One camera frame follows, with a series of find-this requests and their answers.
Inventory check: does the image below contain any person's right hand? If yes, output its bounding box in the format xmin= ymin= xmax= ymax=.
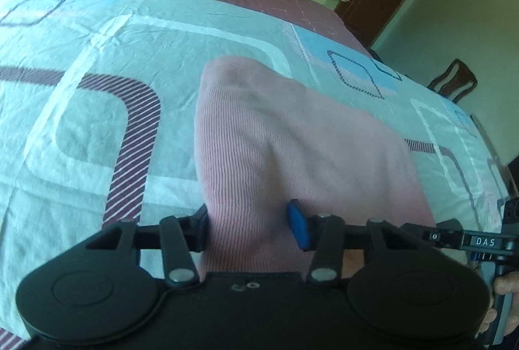
xmin=489 ymin=268 xmax=519 ymax=320

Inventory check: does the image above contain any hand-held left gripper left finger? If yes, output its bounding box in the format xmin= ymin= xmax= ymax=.
xmin=86 ymin=204 xmax=212 ymax=290

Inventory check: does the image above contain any printed bed sheet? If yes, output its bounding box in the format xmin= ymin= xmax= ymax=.
xmin=0 ymin=0 xmax=512 ymax=350

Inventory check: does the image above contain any dark wooden chair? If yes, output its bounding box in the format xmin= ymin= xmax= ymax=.
xmin=428 ymin=58 xmax=478 ymax=105

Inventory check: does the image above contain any pink knit sweater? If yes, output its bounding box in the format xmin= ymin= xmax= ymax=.
xmin=194 ymin=55 xmax=436 ymax=275

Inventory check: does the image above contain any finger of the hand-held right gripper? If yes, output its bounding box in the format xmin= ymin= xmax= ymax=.
xmin=399 ymin=221 xmax=465 ymax=243

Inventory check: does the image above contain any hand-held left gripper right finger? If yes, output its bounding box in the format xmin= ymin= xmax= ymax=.
xmin=286 ymin=200 xmax=406 ymax=286

